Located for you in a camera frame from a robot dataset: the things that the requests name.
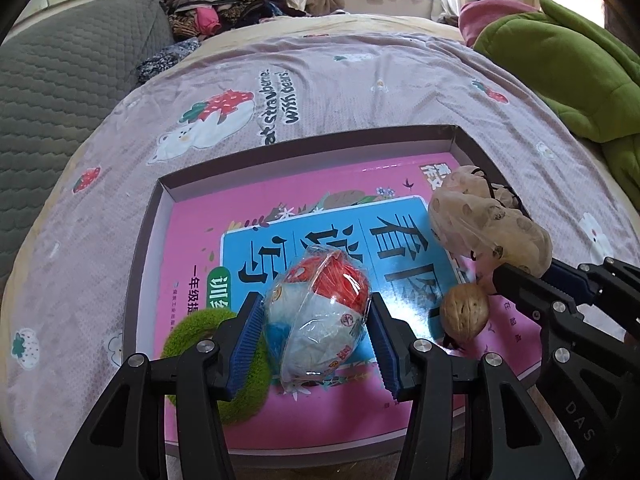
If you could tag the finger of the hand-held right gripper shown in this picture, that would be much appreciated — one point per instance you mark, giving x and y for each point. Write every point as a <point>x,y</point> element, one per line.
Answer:
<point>565,277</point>
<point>530,287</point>

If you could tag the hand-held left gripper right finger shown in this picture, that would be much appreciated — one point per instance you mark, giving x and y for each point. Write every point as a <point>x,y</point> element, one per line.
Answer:
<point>382,350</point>

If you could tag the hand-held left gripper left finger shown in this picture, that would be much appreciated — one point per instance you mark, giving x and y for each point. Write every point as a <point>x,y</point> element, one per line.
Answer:
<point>247,345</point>

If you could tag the green fuzzy hair scrunchie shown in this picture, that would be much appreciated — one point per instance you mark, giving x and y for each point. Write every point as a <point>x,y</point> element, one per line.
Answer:
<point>190,335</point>

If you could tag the walnut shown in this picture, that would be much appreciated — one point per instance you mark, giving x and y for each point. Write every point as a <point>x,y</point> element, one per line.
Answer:
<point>462,312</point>

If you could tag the plastic egg toy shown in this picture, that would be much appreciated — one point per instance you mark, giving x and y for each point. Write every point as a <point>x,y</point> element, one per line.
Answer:
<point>320,310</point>

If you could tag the beige plush toy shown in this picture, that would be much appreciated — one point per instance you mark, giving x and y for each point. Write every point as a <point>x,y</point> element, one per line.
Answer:
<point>480,225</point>

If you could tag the dark shallow cardboard box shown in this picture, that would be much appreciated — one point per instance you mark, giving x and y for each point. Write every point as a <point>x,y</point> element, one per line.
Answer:
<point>150,270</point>

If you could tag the pink blue workbook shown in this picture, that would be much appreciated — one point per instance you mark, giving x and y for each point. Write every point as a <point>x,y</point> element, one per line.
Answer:
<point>200,220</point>

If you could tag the green fleece blanket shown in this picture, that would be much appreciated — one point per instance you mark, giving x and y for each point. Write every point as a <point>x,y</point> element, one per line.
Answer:
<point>550,60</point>

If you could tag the pink pillow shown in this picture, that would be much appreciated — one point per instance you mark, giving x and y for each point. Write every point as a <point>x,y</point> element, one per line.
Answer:
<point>480,17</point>

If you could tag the dark blue patterned cloth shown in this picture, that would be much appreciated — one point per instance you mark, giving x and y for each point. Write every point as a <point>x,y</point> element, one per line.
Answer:
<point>167,57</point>

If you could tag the grey quilted headboard cover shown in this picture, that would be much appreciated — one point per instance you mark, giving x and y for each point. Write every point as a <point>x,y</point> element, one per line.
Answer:
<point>75,85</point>

